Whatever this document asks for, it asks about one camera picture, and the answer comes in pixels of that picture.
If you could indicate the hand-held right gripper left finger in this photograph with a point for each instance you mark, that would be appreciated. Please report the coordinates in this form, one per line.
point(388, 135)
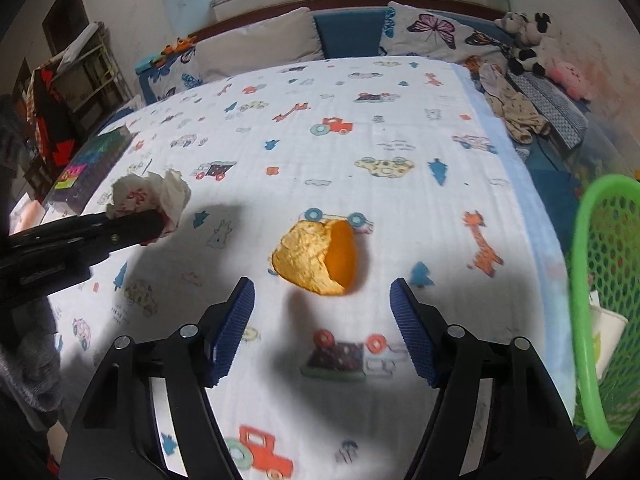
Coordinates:
point(232, 330)

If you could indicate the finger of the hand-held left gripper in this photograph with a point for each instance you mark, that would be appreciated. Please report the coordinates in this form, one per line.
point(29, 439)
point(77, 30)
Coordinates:
point(130, 227)

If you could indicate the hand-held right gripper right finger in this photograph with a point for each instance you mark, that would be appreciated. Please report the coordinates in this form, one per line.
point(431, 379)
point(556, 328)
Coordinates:
point(415, 335)

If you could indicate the white patterned cloth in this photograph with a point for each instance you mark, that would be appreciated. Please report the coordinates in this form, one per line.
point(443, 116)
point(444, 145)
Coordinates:
point(145, 192)

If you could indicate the green plastic basket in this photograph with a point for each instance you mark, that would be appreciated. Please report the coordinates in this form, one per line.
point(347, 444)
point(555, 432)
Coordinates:
point(585, 270)

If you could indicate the person's left hand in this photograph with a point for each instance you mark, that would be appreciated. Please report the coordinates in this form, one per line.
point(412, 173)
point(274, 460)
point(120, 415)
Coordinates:
point(30, 365)

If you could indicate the colourful plastic box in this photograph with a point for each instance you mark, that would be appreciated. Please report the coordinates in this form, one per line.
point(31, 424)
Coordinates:
point(95, 160)

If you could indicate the red black garment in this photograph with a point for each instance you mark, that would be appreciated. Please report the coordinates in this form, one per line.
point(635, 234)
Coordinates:
point(52, 115)

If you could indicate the small butterfly print pillow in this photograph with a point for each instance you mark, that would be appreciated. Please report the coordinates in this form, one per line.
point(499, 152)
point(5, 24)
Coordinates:
point(175, 80)

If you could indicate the white metal rack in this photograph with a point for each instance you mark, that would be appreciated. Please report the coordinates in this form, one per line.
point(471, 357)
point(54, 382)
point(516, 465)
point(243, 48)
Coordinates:
point(95, 70)

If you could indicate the teal toy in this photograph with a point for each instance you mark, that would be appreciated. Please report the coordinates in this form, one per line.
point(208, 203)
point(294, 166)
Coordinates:
point(149, 63)

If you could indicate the white printed blanket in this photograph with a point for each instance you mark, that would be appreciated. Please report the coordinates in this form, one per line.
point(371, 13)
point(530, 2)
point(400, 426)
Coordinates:
point(350, 160)

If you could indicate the orange toy figure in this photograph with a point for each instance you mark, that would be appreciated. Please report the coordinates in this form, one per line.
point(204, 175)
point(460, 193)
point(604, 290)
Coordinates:
point(177, 45)

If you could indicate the blue bed sheet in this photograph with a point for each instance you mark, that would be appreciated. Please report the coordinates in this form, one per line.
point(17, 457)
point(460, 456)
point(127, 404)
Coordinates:
point(550, 195)

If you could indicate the beige pillow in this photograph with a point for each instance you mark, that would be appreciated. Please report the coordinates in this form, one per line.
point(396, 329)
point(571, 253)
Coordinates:
point(260, 42)

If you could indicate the dark wooden door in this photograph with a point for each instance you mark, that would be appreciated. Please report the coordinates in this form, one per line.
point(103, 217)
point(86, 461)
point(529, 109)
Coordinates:
point(62, 10)

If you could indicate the beige patterned garment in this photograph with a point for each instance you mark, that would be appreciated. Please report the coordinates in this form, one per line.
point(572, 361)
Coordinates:
point(515, 105)

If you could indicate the clear storage bin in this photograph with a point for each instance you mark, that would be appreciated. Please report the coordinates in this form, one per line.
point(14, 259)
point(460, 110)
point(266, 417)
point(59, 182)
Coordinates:
point(605, 150)

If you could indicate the black white checked cloth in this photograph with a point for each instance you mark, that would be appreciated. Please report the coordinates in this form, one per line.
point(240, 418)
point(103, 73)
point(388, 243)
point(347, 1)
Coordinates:
point(555, 107)

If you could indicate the pink plush toy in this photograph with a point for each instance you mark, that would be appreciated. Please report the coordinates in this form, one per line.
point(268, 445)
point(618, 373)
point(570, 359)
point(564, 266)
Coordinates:
point(570, 80)

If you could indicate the large butterfly print pillow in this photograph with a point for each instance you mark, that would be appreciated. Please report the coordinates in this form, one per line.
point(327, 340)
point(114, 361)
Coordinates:
point(435, 27)

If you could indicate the black and white cow plush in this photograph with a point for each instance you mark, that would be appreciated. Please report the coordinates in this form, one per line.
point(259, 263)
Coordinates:
point(535, 45)

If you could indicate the grey white plush toy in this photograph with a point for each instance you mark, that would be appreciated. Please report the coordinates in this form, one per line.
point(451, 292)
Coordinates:
point(510, 24)

